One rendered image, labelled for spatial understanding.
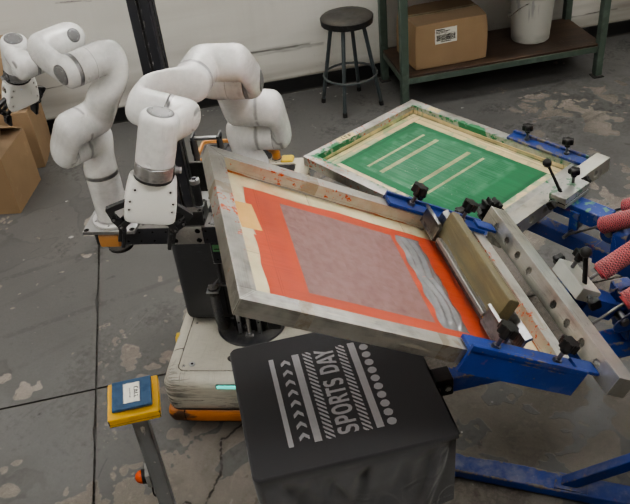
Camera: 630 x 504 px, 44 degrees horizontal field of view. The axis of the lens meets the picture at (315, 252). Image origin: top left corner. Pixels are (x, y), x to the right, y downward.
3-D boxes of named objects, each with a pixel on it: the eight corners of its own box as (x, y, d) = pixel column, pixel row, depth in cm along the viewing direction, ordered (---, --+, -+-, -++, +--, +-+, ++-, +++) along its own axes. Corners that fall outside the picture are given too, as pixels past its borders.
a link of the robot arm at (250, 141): (237, 159, 223) (228, 108, 213) (282, 159, 221) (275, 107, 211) (229, 177, 215) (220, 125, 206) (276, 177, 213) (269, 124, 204)
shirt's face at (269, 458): (255, 481, 175) (255, 480, 175) (231, 351, 210) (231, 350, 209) (459, 434, 180) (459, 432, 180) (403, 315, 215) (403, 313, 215)
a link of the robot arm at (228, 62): (208, 91, 190) (268, 90, 188) (184, 130, 173) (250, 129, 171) (197, 26, 181) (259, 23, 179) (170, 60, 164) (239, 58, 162)
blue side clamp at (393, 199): (379, 222, 200) (392, 199, 197) (374, 212, 204) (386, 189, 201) (474, 249, 212) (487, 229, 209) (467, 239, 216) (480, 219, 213)
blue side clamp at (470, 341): (456, 372, 156) (474, 346, 152) (447, 355, 160) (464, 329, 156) (570, 396, 167) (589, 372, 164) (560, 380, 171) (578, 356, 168)
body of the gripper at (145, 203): (179, 163, 155) (173, 211, 160) (126, 159, 152) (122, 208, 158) (182, 182, 149) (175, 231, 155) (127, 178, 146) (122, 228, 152)
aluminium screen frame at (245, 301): (231, 315, 137) (239, 298, 135) (201, 158, 183) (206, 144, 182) (572, 388, 168) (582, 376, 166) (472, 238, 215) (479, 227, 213)
